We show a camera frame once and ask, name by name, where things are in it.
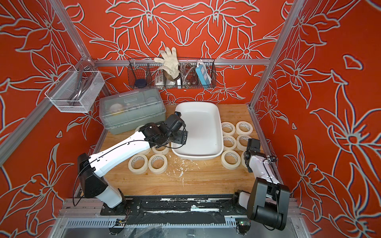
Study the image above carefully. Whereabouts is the beige tape roll six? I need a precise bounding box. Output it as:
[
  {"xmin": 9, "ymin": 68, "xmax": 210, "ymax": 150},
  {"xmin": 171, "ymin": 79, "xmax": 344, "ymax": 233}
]
[{"xmin": 221, "ymin": 150, "xmax": 241, "ymax": 170}]

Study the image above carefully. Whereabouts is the beige tape roll ten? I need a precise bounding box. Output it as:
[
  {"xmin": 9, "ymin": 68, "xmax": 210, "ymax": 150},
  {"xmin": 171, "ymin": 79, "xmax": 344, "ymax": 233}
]
[{"xmin": 236, "ymin": 121, "xmax": 254, "ymax": 135}]

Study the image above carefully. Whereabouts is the beige tape roll eleven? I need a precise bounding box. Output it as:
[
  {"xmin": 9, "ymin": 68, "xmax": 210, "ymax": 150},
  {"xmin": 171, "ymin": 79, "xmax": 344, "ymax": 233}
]
[{"xmin": 221, "ymin": 122, "xmax": 236, "ymax": 136}]

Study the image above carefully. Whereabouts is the beige tape roll nine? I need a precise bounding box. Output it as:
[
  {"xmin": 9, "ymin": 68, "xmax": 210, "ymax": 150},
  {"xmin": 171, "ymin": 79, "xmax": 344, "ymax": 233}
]
[{"xmin": 148, "ymin": 154, "xmax": 168, "ymax": 175}]

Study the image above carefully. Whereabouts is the beige tape roll three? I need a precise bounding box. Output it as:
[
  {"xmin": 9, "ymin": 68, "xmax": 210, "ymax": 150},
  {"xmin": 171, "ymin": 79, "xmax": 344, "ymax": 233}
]
[{"xmin": 128, "ymin": 154, "xmax": 148, "ymax": 175}]

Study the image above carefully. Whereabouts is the beige tape roll four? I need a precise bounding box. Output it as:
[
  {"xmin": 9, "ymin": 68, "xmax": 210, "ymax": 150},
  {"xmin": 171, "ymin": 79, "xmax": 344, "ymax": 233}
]
[{"xmin": 236, "ymin": 134, "xmax": 251, "ymax": 151}]

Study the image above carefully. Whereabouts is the beige tape roll twelve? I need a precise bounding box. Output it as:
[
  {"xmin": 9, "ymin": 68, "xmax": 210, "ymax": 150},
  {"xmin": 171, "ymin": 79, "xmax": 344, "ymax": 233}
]
[{"xmin": 241, "ymin": 152, "xmax": 247, "ymax": 168}]

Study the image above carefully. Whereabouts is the beige tape roll five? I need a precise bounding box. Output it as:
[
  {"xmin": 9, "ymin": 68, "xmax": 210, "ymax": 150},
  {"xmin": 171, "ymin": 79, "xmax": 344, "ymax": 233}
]
[{"xmin": 223, "ymin": 135, "xmax": 237, "ymax": 151}]

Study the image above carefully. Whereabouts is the beige tape roll two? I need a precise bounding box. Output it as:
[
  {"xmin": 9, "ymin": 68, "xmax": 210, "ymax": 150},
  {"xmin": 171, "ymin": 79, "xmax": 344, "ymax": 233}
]
[{"xmin": 140, "ymin": 148, "xmax": 151, "ymax": 155}]

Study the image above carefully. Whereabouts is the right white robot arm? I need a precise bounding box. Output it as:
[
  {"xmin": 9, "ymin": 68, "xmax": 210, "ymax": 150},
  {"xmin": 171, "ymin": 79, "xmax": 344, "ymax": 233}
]
[{"xmin": 238, "ymin": 150, "xmax": 290, "ymax": 231}]

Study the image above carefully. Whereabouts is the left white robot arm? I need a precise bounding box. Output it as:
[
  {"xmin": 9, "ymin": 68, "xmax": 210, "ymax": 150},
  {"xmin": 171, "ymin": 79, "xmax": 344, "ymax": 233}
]
[{"xmin": 75, "ymin": 123, "xmax": 188, "ymax": 208}]

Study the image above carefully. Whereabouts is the beige tape roll eight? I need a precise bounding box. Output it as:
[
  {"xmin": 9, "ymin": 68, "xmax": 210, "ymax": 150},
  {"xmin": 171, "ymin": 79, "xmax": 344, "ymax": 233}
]
[{"xmin": 152, "ymin": 146, "xmax": 170, "ymax": 155}]

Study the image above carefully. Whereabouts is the beige tape roll seven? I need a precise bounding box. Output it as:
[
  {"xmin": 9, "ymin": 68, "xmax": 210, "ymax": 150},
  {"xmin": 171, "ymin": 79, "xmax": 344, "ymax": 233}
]
[{"xmin": 135, "ymin": 125, "xmax": 144, "ymax": 132}]

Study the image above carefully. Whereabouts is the grey lidded storage box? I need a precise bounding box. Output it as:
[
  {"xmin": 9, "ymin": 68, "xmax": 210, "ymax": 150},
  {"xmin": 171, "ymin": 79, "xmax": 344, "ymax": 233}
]
[{"xmin": 99, "ymin": 89, "xmax": 166, "ymax": 135}]

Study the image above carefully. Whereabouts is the blue box in basket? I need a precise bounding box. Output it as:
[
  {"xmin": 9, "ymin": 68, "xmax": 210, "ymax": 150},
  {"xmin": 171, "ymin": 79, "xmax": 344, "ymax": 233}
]
[{"xmin": 195, "ymin": 60, "xmax": 212, "ymax": 88}]

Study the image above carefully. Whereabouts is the white plastic tray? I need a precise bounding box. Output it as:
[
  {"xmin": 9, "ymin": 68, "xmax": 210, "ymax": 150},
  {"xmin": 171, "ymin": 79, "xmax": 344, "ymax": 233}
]
[{"xmin": 171, "ymin": 102, "xmax": 224, "ymax": 160}]

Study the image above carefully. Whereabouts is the white power strip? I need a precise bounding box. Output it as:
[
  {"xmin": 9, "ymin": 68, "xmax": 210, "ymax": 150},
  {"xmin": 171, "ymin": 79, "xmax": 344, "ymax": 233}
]
[{"xmin": 154, "ymin": 73, "xmax": 164, "ymax": 87}]

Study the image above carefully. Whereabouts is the dark blue round lid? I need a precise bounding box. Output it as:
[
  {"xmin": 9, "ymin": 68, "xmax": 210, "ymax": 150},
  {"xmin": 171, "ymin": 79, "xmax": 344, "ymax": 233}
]
[{"xmin": 135, "ymin": 78, "xmax": 147, "ymax": 88}]

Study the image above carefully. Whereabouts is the white work glove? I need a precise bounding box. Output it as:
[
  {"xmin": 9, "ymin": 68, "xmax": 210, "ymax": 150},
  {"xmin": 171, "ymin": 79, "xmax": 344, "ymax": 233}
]
[{"xmin": 154, "ymin": 47, "xmax": 180, "ymax": 79}]

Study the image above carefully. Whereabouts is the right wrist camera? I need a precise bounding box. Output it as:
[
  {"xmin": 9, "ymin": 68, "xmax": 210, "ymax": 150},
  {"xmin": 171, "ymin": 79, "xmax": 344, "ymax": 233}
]
[{"xmin": 247, "ymin": 138, "xmax": 261, "ymax": 153}]

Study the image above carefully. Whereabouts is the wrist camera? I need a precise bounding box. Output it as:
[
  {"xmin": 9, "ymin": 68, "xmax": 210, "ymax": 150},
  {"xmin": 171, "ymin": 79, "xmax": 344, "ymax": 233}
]
[
  {"xmin": 247, "ymin": 138, "xmax": 261, "ymax": 153},
  {"xmin": 164, "ymin": 112, "xmax": 186, "ymax": 132}
]

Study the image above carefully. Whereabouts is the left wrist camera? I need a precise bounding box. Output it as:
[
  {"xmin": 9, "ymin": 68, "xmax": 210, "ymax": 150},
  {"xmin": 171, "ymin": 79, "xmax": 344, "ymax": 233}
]
[{"xmin": 164, "ymin": 112, "xmax": 186, "ymax": 132}]

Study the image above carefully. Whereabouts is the black wire basket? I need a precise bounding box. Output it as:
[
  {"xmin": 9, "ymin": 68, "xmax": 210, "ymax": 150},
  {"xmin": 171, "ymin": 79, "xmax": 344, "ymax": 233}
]
[{"xmin": 128, "ymin": 58, "xmax": 217, "ymax": 89}]

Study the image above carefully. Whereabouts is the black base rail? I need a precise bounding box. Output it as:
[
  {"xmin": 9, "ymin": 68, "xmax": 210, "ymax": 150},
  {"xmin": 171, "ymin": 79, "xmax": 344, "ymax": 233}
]
[{"xmin": 100, "ymin": 194, "xmax": 248, "ymax": 227}]

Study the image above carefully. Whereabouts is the white wire basket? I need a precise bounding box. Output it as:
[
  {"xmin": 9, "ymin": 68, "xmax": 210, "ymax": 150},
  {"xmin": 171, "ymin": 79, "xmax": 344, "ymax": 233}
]
[{"xmin": 45, "ymin": 67, "xmax": 105, "ymax": 113}]

